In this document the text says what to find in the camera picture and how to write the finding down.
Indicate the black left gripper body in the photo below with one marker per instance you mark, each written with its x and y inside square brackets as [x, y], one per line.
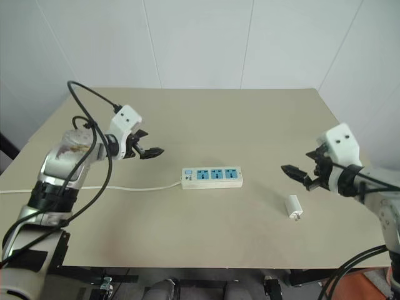
[131, 149]

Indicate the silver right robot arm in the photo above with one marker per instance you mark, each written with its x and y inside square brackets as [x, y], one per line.
[381, 203]

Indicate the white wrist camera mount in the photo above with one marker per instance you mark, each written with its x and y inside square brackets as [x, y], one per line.
[340, 143]
[125, 120]

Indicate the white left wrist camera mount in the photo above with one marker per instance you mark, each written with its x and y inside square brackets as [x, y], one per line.
[125, 120]

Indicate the orange object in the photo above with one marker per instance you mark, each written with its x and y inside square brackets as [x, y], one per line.
[375, 284]

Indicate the black table frame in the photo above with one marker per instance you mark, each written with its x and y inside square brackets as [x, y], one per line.
[93, 275]

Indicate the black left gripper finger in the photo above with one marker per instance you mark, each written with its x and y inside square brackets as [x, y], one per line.
[151, 153]
[141, 134]

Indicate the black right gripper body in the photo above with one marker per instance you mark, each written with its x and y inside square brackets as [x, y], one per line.
[322, 175]

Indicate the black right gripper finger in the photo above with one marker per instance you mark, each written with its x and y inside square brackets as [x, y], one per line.
[295, 172]
[314, 154]

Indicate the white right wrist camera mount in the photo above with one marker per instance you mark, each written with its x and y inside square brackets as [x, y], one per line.
[340, 143]

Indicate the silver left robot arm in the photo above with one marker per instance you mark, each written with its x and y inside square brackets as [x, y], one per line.
[62, 162]

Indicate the white plug adapter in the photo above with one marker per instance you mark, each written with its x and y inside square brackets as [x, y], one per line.
[292, 206]

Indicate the small metal clamp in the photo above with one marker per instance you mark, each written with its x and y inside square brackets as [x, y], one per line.
[107, 282]

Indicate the dark grey rounded shape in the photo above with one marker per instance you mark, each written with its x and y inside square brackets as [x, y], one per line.
[162, 290]

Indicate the white blue power strip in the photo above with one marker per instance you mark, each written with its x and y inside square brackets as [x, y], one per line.
[212, 178]

